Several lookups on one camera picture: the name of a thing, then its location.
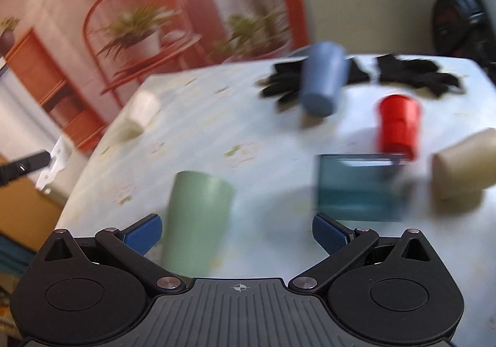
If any green plastic cup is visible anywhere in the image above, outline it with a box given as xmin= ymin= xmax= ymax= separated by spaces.
xmin=162 ymin=171 xmax=235 ymax=277

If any teal transparent square cup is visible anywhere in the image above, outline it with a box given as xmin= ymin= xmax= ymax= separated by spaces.
xmin=315 ymin=153 xmax=409 ymax=222

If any beige paper cup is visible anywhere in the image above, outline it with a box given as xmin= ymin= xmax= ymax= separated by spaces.
xmin=431 ymin=128 xmax=495 ymax=199

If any white paper cup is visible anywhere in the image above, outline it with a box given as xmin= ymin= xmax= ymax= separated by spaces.
xmin=121 ymin=90 xmax=162 ymax=138

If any red plastic cup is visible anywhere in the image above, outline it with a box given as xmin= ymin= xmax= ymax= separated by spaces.
xmin=378 ymin=94 xmax=421 ymax=161

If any black glove under cup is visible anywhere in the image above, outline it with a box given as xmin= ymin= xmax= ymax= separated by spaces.
xmin=260 ymin=59 xmax=370 ymax=107

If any blue-grey plastic cup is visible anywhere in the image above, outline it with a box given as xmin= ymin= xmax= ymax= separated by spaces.
xmin=299 ymin=41 xmax=351 ymax=118

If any white perforated laundry basket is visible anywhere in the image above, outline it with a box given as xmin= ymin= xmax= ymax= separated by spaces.
xmin=34 ymin=135 xmax=88 ymax=207

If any floral tablecloth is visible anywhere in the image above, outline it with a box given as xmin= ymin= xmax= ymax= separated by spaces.
xmin=58 ymin=58 xmax=495 ymax=346

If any printed room backdrop cloth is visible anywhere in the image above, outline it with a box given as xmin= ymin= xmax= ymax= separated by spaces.
xmin=1 ymin=0 xmax=310 ymax=153

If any black glove right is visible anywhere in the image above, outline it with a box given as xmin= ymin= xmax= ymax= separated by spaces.
xmin=376 ymin=54 xmax=463 ymax=98

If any black exercise bike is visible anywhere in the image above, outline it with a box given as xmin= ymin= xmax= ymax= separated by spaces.
xmin=431 ymin=0 xmax=495 ymax=76

